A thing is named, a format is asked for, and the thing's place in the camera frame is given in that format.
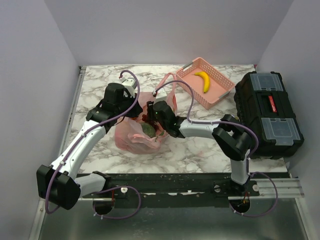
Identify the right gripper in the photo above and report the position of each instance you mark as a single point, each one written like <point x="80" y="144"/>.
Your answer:
<point x="151" y="111"/>

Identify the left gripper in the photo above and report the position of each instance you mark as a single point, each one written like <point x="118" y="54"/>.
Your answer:
<point x="137" y="110"/>

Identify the dark red fake grapes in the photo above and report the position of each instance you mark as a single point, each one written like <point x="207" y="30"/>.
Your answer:
<point x="147" y="120"/>

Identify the green fake melon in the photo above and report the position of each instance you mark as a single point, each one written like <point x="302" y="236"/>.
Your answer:
<point x="148" y="130"/>

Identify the pink plastic bag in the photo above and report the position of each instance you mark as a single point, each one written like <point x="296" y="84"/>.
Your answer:
<point x="140" y="135"/>

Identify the yellow fake banana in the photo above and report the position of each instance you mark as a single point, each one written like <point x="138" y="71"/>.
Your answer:
<point x="206" y="80"/>

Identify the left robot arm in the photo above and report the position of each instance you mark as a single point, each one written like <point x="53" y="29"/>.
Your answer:
<point x="58" y="183"/>

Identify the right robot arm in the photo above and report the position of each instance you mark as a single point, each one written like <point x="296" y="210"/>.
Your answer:
<point x="236" y="141"/>

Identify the pink perforated plastic basket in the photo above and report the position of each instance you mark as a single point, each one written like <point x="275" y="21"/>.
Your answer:
<point x="220" y="84"/>

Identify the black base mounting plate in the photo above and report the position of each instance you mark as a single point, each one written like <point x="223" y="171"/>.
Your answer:
<point x="172" y="190"/>

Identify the black plastic toolbox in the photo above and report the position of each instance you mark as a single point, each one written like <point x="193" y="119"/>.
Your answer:
<point x="263" y="105"/>

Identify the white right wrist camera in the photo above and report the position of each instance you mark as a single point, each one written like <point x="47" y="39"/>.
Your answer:
<point x="159" y="95"/>

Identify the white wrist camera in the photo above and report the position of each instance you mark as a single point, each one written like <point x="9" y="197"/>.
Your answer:
<point x="159" y="95"/>
<point x="130" y="84"/>

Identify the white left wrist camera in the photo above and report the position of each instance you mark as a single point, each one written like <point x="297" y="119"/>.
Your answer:
<point x="130" y="84"/>

